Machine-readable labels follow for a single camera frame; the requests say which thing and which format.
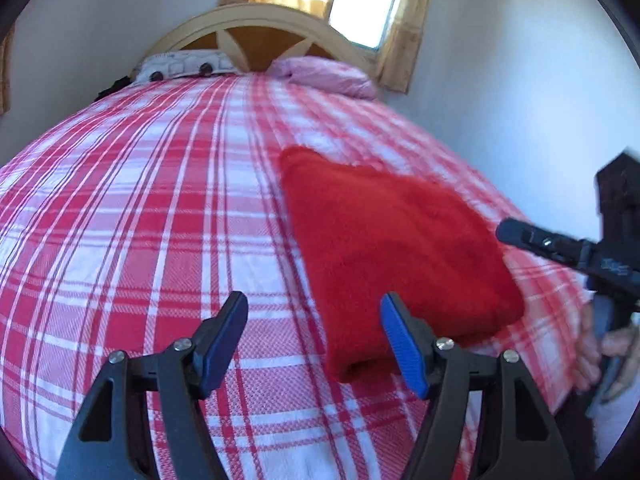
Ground black object beside bed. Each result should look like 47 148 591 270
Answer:
94 76 131 102

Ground cream wooden headboard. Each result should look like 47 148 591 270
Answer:
143 3 373 77

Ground red knit sweater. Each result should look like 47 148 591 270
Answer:
278 146 525 382

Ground person's right hand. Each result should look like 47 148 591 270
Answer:
573 302 639 402

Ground red white plaid bedspread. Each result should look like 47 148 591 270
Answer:
0 71 594 480

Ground pink pillow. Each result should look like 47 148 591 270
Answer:
266 56 378 101

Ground grey patterned pillow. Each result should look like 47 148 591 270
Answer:
134 49 241 84

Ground beige curtain side window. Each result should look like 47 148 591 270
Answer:
0 25 15 115

